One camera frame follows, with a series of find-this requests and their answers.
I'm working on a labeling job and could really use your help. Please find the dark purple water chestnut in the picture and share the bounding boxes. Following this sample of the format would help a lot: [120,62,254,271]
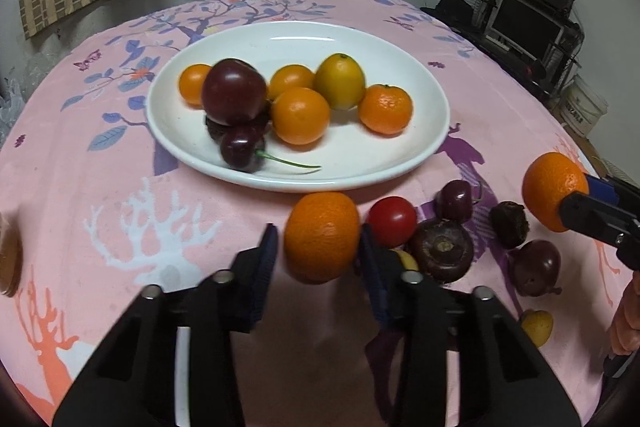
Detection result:
[406,218,474,284]

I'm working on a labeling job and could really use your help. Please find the orange mandarin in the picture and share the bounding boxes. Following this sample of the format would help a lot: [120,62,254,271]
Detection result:
[358,84,413,136]
[283,192,361,284]
[522,152,589,233]

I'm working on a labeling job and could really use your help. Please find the black monitor on rack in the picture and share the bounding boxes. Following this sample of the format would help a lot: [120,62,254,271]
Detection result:
[480,0,585,84]

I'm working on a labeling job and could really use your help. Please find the yellow-green citrus fruit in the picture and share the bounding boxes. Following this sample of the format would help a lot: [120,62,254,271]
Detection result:
[314,53,366,110]

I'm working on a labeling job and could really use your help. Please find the orange kumquat behind plum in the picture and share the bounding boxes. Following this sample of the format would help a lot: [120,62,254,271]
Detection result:
[268,64,314,101]

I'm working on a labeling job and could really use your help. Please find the dark cherry with stem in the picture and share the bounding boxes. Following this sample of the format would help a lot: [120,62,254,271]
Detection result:
[219,126,320,172]

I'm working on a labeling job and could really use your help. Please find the cream lidded plastic jar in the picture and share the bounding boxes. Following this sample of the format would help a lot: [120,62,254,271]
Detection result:
[0,215,23,297]

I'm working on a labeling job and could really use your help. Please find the right hand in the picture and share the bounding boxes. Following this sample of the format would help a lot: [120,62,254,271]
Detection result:
[608,271,640,355]

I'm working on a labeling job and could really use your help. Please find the small yellow fruit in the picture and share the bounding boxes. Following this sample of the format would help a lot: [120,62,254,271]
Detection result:
[520,310,554,348]

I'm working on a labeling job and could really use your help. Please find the white oval plate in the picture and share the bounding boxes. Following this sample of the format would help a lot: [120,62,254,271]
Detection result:
[145,22,450,193]

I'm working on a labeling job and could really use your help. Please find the white plastic bucket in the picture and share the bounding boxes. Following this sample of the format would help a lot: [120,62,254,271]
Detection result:
[560,74,608,138]

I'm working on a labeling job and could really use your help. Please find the red cherry tomato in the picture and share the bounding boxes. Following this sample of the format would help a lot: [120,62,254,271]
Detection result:
[367,196,418,249]

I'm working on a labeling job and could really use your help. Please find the orange kumquat in plate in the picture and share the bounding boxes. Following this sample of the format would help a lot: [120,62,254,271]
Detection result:
[271,88,331,146]

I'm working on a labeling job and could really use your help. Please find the orange mandarin in plate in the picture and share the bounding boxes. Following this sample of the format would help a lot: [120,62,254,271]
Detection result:
[358,84,413,136]

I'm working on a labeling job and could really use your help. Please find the large dark red plum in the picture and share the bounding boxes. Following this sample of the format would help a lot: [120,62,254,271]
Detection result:
[201,58,267,126]

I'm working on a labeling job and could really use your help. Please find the small orange kumquat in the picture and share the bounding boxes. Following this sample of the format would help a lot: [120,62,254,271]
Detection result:
[178,64,212,107]

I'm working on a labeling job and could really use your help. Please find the dark dried fruit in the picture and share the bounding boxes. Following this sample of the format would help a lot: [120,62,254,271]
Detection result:
[489,200,529,249]

